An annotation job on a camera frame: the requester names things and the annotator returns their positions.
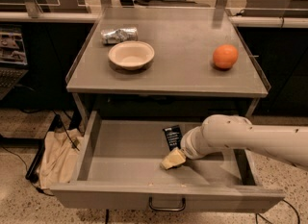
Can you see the orange fruit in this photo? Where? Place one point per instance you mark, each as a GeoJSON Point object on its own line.
{"type": "Point", "coordinates": [225, 56]}

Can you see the dark blue snack bar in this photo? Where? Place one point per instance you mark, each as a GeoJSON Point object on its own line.
{"type": "Point", "coordinates": [173, 135]}

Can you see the grey open drawer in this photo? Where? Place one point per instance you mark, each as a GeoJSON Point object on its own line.
{"type": "Point", "coordinates": [119, 168]}

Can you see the black drawer handle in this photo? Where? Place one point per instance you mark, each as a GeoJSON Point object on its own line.
{"type": "Point", "coordinates": [166, 206]}

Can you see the cream paper bowl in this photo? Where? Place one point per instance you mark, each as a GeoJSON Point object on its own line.
{"type": "Point", "coordinates": [131, 55]}

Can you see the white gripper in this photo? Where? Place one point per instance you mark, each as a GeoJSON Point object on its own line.
{"type": "Point", "coordinates": [188, 145]}

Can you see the crumpled silver foil bag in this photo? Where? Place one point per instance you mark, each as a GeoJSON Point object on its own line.
{"type": "Point", "coordinates": [118, 35]}

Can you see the beige cloth bag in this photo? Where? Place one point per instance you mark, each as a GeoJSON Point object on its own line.
{"type": "Point", "coordinates": [59, 157]}

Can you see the laptop computer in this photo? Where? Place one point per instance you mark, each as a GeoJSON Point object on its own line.
{"type": "Point", "coordinates": [13, 58]}

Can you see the grey counter cabinet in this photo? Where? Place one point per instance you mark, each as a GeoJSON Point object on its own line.
{"type": "Point", "coordinates": [181, 82]}

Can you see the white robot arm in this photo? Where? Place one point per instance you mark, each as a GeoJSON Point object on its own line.
{"type": "Point", "coordinates": [288, 144]}

